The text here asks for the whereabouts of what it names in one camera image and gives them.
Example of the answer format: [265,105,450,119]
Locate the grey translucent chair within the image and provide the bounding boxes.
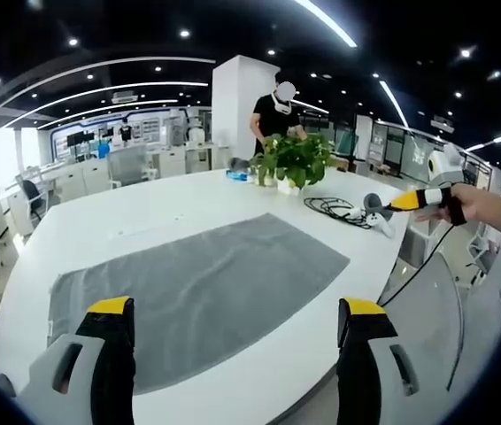
[377,251,466,393]

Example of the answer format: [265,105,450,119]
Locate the white office desk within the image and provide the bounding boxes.
[40,158,111,203]

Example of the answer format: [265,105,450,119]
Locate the grey mesh office chair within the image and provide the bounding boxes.
[105,143,159,190]

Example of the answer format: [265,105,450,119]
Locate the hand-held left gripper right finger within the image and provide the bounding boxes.
[335,297,425,425]

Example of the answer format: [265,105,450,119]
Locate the black office chair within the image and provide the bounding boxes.
[14,174,50,223]

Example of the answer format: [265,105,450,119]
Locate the person's grey printed shirt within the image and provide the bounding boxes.
[449,206,501,399]

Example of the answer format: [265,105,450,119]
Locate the person's right hand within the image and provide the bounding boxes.
[413,182,501,228]

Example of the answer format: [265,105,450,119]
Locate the coiled black cable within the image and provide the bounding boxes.
[303,196,364,223]

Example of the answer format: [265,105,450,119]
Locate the green potted plant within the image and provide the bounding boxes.
[249,132,338,196]

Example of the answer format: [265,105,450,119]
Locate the white handheld controller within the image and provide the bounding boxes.
[365,211,396,236]

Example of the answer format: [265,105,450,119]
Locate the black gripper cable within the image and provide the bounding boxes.
[376,220,460,307]

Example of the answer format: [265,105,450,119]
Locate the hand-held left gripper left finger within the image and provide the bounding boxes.
[15,295,137,425]

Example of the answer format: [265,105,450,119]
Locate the white table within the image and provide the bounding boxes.
[0,166,416,425]

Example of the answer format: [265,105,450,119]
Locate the grey towel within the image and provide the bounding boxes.
[48,212,351,396]

